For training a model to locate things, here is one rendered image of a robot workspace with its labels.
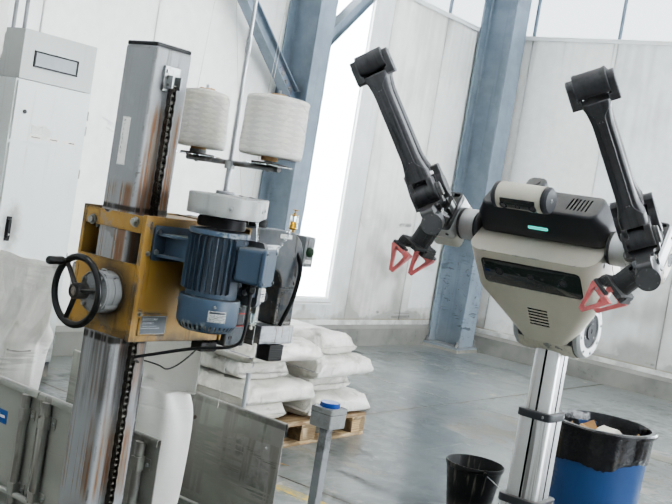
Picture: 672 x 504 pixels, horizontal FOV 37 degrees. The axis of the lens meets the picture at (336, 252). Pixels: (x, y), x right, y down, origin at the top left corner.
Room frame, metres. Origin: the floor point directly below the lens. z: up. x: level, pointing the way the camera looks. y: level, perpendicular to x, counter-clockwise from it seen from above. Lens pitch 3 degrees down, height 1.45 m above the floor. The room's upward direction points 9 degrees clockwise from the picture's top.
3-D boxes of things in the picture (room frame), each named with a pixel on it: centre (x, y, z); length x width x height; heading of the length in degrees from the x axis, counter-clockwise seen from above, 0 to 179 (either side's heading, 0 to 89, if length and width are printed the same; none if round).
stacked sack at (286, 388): (5.69, 0.33, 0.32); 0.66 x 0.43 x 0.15; 145
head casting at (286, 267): (2.90, 0.28, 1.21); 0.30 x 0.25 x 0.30; 53
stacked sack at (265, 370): (5.78, 0.52, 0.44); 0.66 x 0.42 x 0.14; 47
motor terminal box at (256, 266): (2.42, 0.19, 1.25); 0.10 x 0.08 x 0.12; 168
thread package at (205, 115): (2.72, 0.41, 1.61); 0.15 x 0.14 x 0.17; 53
